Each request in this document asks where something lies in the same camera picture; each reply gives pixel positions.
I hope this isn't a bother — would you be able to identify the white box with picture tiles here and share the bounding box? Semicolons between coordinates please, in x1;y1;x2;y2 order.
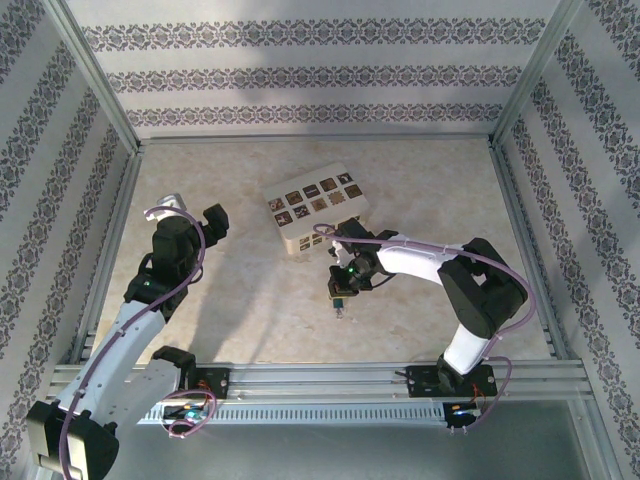
263;162;371;257

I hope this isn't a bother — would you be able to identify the grey sheet metal panel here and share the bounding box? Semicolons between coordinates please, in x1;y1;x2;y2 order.
114;423;594;480

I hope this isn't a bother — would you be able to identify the left circuit board with light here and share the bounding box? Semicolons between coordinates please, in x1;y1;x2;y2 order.
163;405;209;422

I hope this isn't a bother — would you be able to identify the circuit board with light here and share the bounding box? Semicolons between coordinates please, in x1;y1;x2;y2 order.
163;405;209;422
443;401;482;430

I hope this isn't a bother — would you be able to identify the right circuit board with light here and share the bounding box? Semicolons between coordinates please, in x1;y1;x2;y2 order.
443;401;482;430

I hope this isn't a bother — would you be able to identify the aluminium table edge rail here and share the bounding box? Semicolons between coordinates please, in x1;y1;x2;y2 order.
487;143;572;362
74;149;145;366
135;133;495;147

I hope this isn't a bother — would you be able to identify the aluminium mounting rail beam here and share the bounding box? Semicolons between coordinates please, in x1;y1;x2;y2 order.
49;360;587;402

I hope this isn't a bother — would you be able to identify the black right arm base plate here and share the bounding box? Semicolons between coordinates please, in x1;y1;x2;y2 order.
406;364;497;399

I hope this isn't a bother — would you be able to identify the slotted grey cable duct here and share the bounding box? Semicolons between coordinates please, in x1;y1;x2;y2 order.
137;402;447;427

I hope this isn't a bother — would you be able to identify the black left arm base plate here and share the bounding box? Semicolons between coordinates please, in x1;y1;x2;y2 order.
149;367;232;401

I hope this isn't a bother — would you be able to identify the aluminium corner post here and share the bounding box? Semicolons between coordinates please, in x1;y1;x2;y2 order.
43;0;142;157
490;0;585;151

